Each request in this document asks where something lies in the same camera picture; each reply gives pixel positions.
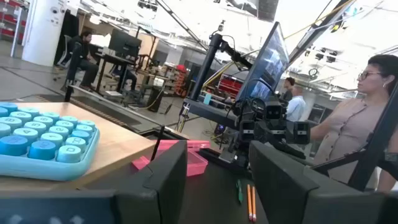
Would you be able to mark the light blue calculator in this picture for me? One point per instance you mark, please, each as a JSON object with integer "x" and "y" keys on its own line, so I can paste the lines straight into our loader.
{"x": 46, "y": 149}

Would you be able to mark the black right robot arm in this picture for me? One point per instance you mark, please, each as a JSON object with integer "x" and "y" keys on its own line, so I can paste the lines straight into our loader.
{"x": 239, "y": 155}

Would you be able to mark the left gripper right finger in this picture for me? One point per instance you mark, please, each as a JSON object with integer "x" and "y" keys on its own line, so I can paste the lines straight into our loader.
{"x": 280, "y": 193}

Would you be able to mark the person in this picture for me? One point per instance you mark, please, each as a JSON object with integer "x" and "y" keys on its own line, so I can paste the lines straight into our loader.
{"x": 288, "y": 88}
{"x": 348, "y": 130}
{"x": 296, "y": 107}
{"x": 82, "y": 62}

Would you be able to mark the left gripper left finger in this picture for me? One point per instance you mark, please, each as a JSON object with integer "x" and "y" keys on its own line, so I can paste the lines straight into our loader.
{"x": 161, "y": 186}

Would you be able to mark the green eraser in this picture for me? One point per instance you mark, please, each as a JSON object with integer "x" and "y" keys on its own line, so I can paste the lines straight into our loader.
{"x": 239, "y": 191}

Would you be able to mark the white round pillar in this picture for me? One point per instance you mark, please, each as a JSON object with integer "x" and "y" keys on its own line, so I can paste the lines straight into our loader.
{"x": 43, "y": 34}

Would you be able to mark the light blue block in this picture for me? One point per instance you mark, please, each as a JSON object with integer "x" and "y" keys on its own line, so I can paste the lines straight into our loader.
{"x": 207, "y": 99}

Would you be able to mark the orange pencil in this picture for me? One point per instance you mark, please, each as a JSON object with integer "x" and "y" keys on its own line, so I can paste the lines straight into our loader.
{"x": 249, "y": 202}
{"x": 254, "y": 205}

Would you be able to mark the black background desk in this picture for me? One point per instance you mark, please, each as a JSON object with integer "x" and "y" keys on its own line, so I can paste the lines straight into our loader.
{"x": 115, "y": 59}

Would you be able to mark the black background monitor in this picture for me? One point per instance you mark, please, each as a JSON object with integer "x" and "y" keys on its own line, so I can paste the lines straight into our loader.
{"x": 124, "y": 43}

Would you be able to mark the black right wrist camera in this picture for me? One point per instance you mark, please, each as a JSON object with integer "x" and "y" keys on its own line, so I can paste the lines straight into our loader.
{"x": 273, "y": 112}

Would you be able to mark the black striped-edge floor mat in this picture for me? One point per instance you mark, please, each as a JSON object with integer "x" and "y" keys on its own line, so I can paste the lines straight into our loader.
{"x": 102, "y": 109}

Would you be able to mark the black table frame strut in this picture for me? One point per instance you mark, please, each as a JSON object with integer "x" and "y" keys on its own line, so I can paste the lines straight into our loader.
{"x": 374, "y": 149}

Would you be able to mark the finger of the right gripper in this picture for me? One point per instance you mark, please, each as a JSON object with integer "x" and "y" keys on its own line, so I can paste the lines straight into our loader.
{"x": 301, "y": 132}
{"x": 247, "y": 130}

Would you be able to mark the dark grey side desk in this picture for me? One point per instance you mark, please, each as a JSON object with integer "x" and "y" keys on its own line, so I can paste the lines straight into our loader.
{"x": 211, "y": 113}

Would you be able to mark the black monitor pole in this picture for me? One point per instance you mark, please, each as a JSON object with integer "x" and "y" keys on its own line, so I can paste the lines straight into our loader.
{"x": 203, "y": 68}

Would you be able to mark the red tool chest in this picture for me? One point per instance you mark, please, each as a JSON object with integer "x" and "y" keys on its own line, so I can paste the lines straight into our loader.
{"x": 231, "y": 84}

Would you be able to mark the pink transparent pencil case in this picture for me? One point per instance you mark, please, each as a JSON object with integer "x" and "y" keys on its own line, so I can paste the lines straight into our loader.
{"x": 196, "y": 163}

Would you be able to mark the operator computer monitor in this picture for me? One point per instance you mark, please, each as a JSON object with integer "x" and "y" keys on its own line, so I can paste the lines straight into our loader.
{"x": 267, "y": 68}

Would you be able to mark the red storage rack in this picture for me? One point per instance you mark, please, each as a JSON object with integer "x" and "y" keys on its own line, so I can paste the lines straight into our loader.
{"x": 9, "y": 18}

